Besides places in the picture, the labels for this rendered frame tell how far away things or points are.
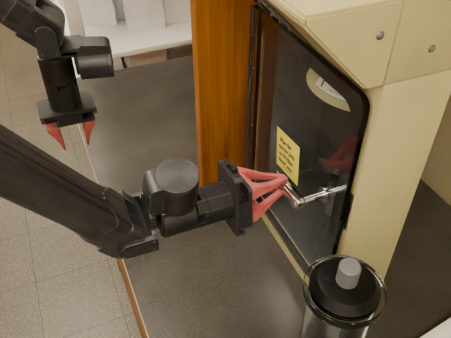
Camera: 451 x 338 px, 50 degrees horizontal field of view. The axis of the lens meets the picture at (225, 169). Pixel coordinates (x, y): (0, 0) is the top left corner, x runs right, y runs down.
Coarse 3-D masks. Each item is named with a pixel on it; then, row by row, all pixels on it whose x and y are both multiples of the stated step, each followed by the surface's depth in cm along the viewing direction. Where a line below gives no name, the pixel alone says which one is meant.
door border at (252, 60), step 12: (252, 24) 79; (252, 36) 80; (252, 48) 82; (252, 60) 83; (252, 72) 84; (252, 84) 86; (252, 96) 87; (252, 108) 88; (252, 120) 90; (252, 132) 91; (252, 144) 93
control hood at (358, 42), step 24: (264, 0) 55; (288, 0) 47; (312, 0) 47; (336, 0) 47; (360, 0) 47; (384, 0) 47; (312, 24) 45; (336, 24) 46; (360, 24) 47; (384, 24) 48; (336, 48) 48; (360, 48) 49; (384, 48) 50; (360, 72) 51; (384, 72) 53
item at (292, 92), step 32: (288, 32) 69; (256, 64) 82; (288, 64) 71; (320, 64) 63; (256, 96) 85; (288, 96) 74; (320, 96) 65; (352, 96) 58; (256, 128) 89; (288, 128) 77; (320, 128) 67; (352, 128) 60; (256, 160) 93; (320, 160) 69; (352, 160) 61; (288, 224) 87; (320, 224) 75; (320, 256) 78
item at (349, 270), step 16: (320, 272) 63; (336, 272) 63; (352, 272) 59; (368, 272) 63; (320, 288) 61; (336, 288) 61; (352, 288) 61; (368, 288) 61; (320, 304) 60; (336, 304) 59; (352, 304) 59; (368, 304) 60
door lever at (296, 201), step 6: (282, 186) 72; (288, 186) 72; (282, 192) 73; (288, 192) 71; (294, 192) 70; (318, 192) 70; (324, 192) 70; (288, 198) 71; (294, 198) 69; (300, 198) 69; (306, 198) 70; (312, 198) 70; (318, 198) 70; (324, 198) 70; (294, 204) 69; (300, 204) 69
